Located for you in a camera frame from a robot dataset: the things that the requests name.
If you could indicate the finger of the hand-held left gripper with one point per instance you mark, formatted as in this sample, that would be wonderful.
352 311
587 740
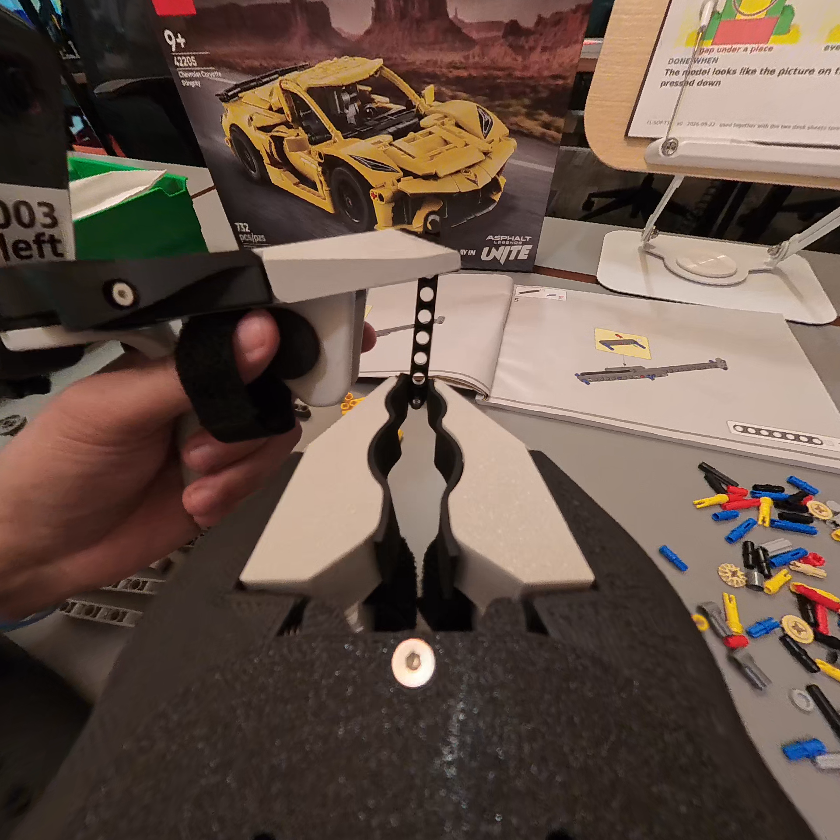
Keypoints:
361 259

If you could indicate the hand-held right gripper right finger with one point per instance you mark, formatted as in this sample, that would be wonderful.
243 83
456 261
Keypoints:
518 518

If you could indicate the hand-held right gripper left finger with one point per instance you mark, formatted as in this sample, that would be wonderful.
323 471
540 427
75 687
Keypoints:
315 518

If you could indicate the black lego beam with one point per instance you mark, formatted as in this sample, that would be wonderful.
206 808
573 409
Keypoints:
423 295

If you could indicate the pile of colourful lego pins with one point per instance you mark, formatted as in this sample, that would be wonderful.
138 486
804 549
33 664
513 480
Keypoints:
740 530

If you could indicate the pile of yellow lego pieces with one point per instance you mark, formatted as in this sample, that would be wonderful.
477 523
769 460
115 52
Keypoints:
351 401

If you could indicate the lego set box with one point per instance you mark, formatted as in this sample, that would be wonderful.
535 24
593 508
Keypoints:
394 39

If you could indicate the person's left hand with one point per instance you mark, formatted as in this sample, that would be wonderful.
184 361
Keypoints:
98 472

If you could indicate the green plastic bin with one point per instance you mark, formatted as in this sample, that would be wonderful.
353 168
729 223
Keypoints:
131 229

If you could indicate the open instruction booklet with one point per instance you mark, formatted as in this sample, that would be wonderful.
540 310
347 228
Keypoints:
656 407

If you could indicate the pile of black grey parts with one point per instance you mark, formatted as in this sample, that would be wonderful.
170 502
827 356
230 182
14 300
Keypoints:
12 425

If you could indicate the document stand with wooden board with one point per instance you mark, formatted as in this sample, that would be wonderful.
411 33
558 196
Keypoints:
610 98

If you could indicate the blue wristband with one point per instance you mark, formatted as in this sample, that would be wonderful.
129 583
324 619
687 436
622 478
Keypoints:
33 620

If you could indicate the task instruction sheet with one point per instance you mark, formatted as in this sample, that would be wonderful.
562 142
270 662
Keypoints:
754 98

